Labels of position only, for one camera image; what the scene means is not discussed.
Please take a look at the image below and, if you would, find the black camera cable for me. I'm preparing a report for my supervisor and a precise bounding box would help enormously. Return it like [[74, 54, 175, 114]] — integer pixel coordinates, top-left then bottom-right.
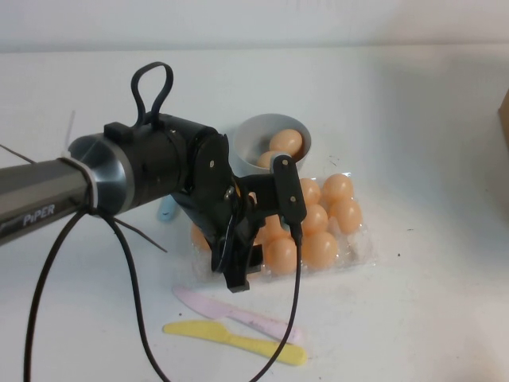
[[247, 227, 305, 382]]

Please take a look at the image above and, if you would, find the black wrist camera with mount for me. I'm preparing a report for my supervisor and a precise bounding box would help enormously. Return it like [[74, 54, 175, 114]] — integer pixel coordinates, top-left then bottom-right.
[[237, 154, 309, 240]]

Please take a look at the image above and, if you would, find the clear plastic egg tray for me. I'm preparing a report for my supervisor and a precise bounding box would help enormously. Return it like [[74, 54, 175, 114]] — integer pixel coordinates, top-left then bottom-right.
[[190, 170, 378, 286]]

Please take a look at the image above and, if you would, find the white zip tie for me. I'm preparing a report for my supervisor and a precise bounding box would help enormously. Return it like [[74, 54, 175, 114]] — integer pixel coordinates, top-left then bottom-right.
[[64, 111, 101, 214]]

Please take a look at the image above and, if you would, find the black hanging arm cable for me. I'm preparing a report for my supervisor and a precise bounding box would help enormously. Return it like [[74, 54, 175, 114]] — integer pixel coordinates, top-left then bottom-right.
[[22, 206, 166, 382]]

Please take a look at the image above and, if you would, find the light blue plastic fork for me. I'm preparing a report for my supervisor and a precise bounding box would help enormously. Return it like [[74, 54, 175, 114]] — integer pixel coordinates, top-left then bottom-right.
[[157, 197, 181, 222]]

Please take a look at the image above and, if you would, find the brown cardboard box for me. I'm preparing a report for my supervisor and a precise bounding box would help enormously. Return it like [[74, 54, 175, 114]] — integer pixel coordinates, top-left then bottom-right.
[[496, 85, 509, 156]]

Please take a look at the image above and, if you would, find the pink plastic knife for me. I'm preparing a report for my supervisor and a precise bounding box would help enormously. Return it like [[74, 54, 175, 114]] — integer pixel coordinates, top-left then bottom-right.
[[173, 286, 305, 345]]

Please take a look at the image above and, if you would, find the yellow plastic knife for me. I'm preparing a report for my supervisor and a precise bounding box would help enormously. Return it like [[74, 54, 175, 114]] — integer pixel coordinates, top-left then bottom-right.
[[162, 320, 309, 366]]

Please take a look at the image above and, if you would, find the beige plastic egg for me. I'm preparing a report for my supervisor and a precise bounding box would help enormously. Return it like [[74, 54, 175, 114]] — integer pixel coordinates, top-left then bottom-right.
[[270, 129, 303, 157], [301, 230, 339, 269], [256, 150, 280, 170], [322, 173, 356, 205], [298, 177, 322, 206], [329, 198, 363, 235], [301, 203, 329, 236], [254, 214, 293, 244], [191, 224, 212, 251], [265, 237, 299, 275]]

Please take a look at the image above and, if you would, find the grey round bowl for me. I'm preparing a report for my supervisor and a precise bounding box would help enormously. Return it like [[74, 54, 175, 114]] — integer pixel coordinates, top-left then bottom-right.
[[232, 114, 313, 172]]

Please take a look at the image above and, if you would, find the black zip tie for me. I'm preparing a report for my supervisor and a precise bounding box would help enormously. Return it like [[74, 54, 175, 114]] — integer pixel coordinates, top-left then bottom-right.
[[113, 218, 169, 254]]

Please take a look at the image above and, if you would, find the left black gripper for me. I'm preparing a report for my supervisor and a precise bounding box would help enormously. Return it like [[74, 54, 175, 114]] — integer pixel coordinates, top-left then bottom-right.
[[181, 132, 266, 295]]

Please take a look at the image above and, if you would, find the black cable loop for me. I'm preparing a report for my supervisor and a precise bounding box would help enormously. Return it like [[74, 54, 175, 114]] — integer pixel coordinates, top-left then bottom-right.
[[130, 61, 175, 128]]

